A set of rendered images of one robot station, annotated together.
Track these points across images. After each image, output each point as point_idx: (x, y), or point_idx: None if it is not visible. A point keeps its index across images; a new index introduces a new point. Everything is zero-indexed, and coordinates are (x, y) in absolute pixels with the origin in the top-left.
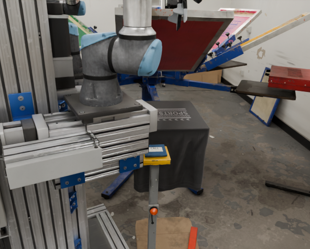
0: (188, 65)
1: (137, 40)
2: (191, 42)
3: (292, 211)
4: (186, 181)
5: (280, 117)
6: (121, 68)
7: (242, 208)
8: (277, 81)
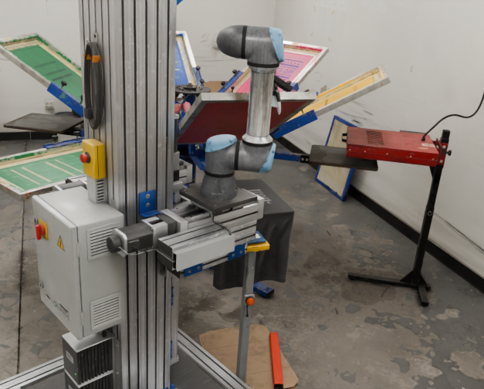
0: None
1: (262, 147)
2: None
3: (383, 304)
4: (269, 272)
5: (358, 187)
6: (245, 167)
7: (324, 308)
8: (357, 150)
